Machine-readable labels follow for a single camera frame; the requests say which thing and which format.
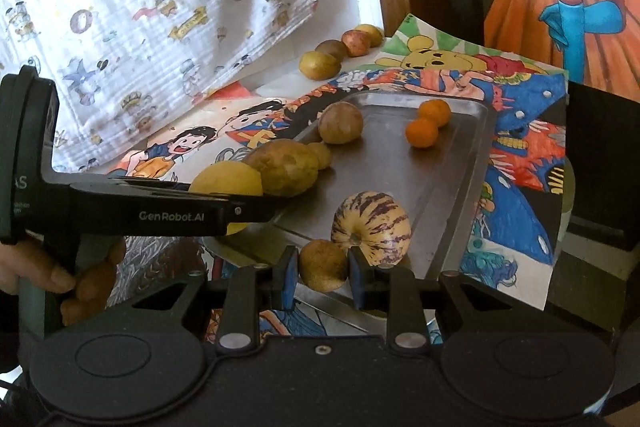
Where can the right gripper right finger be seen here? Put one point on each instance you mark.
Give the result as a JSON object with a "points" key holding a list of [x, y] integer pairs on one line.
{"points": [[395, 292]]}

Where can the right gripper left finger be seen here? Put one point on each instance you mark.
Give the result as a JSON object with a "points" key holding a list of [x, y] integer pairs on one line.
{"points": [[250, 291]]}

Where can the striped pepino melon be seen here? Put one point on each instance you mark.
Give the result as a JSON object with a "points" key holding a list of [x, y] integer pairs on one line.
{"points": [[376, 224]]}

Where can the yellow lemon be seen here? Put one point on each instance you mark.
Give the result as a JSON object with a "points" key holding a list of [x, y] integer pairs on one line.
{"points": [[228, 177]]}

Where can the brown mango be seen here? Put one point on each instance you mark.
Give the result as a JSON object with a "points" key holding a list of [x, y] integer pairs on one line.
{"points": [[287, 168]]}

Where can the small brown round fruit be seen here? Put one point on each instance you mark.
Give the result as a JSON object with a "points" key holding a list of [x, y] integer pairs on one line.
{"points": [[323, 154]]}

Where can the small orange tangerine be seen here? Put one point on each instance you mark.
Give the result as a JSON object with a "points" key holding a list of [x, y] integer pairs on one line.
{"points": [[437, 111], [421, 133]]}

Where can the round tan striped melon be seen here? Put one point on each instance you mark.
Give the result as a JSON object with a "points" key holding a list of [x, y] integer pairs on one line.
{"points": [[340, 123]]}

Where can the yellow-green pear fruit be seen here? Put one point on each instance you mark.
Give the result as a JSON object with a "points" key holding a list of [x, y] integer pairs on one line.
{"points": [[316, 65]]}

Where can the brown kiwi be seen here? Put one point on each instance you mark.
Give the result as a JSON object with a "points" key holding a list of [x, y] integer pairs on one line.
{"points": [[335, 48]]}

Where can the person left hand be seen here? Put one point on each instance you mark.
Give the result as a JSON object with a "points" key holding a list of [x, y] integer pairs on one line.
{"points": [[28, 261]]}

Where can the dark metal baking tray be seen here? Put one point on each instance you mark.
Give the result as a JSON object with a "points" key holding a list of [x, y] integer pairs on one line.
{"points": [[438, 187]]}

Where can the colourful anime drawing sheets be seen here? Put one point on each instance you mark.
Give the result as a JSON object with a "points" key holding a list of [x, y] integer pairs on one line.
{"points": [[517, 221]]}

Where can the white cartoon print cloth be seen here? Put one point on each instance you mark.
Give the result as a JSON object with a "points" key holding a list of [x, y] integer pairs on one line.
{"points": [[127, 68]]}

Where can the red apple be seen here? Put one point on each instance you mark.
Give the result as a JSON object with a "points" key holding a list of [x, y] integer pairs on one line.
{"points": [[356, 42]]}

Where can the yellow fruit at back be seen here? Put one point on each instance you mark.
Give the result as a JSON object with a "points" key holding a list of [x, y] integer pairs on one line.
{"points": [[375, 35]]}

